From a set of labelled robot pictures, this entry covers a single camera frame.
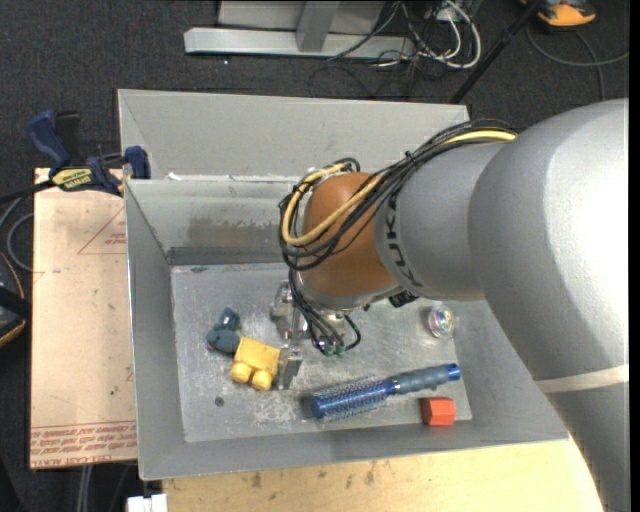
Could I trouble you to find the yellow toy block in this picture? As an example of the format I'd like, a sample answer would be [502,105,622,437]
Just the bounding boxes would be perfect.
[230,336,283,392]

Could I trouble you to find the grey-blue toy animal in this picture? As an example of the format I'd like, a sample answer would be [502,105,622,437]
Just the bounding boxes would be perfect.
[206,306,243,356]

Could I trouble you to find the blue round hairbrush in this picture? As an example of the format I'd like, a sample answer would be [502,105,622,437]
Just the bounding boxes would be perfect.
[309,363,462,422]

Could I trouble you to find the orange-red small block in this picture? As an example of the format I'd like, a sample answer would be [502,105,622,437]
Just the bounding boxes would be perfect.
[419,396,457,428]

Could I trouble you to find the clear iridescent ball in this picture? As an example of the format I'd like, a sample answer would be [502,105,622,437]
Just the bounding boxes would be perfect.
[426,305,457,342]

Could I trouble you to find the grey metal bin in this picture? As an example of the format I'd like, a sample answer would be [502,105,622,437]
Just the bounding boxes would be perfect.
[117,88,572,482]

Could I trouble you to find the brown cardboard board, red print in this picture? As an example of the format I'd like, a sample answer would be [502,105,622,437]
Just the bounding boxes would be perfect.
[29,167,139,471]

